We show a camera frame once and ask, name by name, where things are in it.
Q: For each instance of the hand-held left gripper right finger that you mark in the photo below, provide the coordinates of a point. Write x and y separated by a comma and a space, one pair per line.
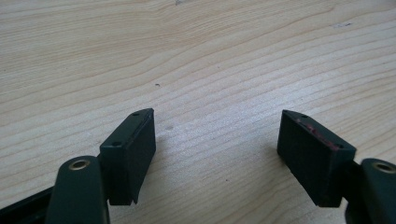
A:
314, 158

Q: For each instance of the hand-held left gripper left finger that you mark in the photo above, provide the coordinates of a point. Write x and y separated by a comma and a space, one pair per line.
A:
126, 158

